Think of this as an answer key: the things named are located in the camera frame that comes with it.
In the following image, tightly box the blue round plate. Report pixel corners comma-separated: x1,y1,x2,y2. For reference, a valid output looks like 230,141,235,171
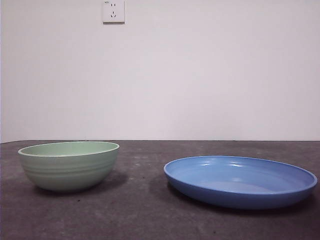
163,155,318,210

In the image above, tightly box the green ribbed bowl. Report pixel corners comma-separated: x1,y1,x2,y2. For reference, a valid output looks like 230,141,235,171
17,140,120,193

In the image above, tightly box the white wall socket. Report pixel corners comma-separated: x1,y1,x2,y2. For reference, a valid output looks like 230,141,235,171
102,0,126,25

